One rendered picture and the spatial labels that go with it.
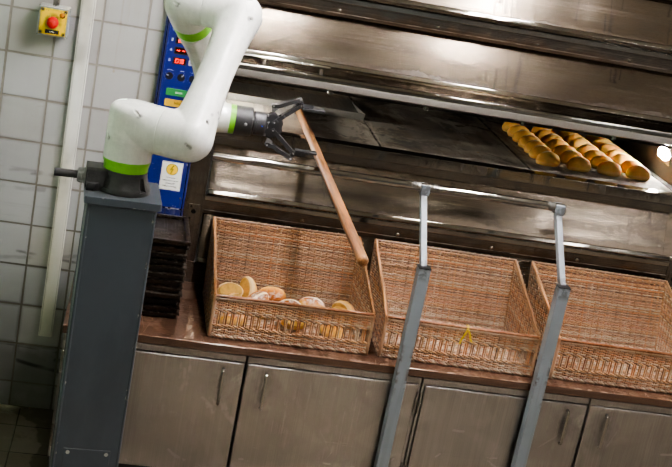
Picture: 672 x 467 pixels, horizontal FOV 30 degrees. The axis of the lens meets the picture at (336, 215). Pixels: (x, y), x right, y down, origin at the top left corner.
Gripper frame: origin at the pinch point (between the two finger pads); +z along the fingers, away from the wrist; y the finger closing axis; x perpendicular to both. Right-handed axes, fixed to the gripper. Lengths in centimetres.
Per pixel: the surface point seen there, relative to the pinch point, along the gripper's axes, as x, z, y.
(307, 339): -6, 11, 72
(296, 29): -56, -5, -23
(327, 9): -55, 4, -31
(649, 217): -57, 141, 26
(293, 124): -75, 2, 15
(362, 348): -6, 30, 73
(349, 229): 55, 6, 13
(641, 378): -6, 130, 71
